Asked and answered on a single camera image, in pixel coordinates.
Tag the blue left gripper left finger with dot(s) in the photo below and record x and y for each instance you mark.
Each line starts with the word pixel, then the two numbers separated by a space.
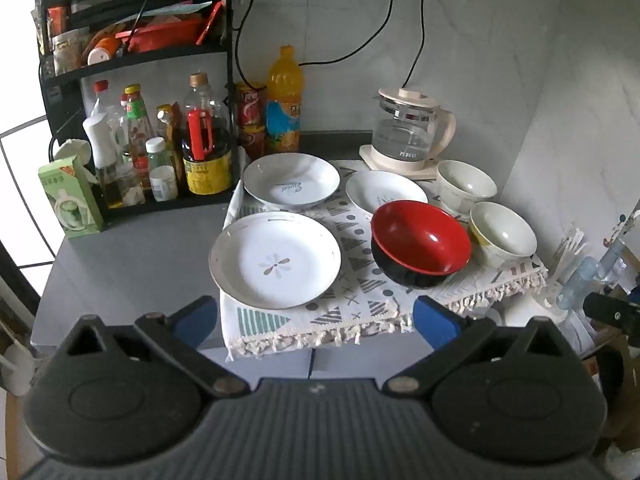
pixel 194 323

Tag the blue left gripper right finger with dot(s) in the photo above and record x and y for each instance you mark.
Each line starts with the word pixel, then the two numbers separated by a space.
pixel 436 324

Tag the red and black bowl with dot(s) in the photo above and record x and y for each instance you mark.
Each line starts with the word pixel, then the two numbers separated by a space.
pixel 418 245

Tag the white plate flower motif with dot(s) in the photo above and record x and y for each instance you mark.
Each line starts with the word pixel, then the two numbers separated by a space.
pixel 275 260

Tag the white bowl yellow rim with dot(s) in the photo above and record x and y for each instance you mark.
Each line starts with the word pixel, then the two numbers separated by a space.
pixel 500 237

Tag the white plate Sweet print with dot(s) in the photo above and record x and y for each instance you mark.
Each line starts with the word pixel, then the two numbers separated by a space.
pixel 291 181

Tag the white utensil holder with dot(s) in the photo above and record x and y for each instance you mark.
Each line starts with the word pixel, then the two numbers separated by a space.
pixel 517 310

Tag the patterned fringed cloth mat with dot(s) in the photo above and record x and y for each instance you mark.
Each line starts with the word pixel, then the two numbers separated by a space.
pixel 363 301

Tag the white bowl near kettle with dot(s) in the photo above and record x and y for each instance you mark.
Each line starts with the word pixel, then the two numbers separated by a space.
pixel 462 185

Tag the small glass spice jar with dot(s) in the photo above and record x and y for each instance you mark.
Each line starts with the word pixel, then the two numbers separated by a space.
pixel 129 185

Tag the small white jar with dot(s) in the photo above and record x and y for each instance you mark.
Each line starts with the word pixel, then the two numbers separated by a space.
pixel 164 183

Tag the white plate green X print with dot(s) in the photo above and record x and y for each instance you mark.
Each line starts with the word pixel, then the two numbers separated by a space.
pixel 369 190

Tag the cream kettle base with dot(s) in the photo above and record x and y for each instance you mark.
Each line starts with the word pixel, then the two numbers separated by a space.
pixel 417 171

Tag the white cap green jar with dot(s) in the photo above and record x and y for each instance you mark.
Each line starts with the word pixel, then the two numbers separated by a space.
pixel 158 153

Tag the green carton box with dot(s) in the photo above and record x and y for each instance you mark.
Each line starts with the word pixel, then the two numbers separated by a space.
pixel 71 198

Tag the green label sauce bottle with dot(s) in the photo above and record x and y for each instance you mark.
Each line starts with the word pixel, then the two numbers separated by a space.
pixel 139 130

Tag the glass electric kettle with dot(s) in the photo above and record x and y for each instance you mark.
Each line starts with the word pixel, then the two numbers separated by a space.
pixel 411 127

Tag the white spray oil bottle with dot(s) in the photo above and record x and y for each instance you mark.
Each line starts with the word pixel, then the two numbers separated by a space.
pixel 105 158

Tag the yellow cap sauce bottle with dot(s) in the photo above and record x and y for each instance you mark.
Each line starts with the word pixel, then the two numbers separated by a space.
pixel 166 128

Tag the red chips can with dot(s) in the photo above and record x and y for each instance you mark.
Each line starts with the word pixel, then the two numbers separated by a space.
pixel 250 121

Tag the orange juice bottle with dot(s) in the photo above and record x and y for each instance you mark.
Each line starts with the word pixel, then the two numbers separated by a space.
pixel 285 88

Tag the black metal shelf rack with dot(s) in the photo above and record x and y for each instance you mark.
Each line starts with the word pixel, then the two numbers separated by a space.
pixel 61 94

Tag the red plastic basket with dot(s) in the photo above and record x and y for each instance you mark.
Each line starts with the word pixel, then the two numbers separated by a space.
pixel 174 32

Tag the soy sauce bottle red handle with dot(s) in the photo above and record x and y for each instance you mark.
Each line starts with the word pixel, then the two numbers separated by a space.
pixel 206 140

